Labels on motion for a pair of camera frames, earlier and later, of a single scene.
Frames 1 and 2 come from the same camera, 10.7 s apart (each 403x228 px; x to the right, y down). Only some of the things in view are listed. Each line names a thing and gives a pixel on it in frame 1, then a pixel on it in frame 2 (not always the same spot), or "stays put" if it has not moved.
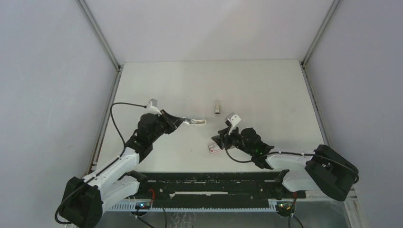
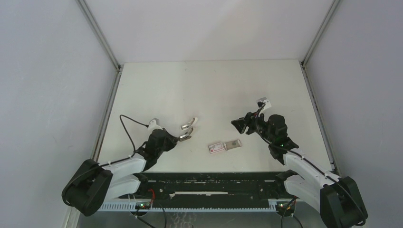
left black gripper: x=172 y=122 to x=172 y=141
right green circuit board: x=283 y=206 stays put
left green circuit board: x=142 y=205 stays put
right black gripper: x=221 y=138 to x=242 y=123
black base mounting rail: x=215 y=187 stays put
